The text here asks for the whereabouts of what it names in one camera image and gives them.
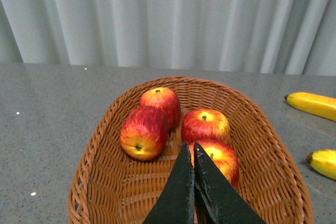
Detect red apple lying sideways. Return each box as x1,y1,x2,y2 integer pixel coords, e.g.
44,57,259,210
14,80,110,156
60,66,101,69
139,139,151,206
120,105,169,161

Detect small yellow banana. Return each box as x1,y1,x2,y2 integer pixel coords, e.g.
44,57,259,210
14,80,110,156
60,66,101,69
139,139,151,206
285,92,335,122

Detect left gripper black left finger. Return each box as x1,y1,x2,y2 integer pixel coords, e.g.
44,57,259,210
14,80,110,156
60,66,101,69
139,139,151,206
143,142,195,223

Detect left brown wicker basket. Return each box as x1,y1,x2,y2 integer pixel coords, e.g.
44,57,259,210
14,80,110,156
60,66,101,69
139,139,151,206
68,77,314,223

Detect red apple back of basket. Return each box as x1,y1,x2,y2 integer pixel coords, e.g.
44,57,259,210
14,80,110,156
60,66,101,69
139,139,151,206
139,87,181,130

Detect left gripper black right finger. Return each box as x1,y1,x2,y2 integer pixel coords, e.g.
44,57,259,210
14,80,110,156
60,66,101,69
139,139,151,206
193,142,265,224

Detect large yellow banana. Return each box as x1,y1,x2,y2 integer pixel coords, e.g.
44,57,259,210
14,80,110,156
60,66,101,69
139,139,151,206
306,149,335,180

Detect red yellow apple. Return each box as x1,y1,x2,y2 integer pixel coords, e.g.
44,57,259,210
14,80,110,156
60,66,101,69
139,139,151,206
197,138,239,190
181,108,230,144

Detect grey pleated curtain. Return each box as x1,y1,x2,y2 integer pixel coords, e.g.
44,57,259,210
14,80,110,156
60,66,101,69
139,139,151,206
1,0,335,76

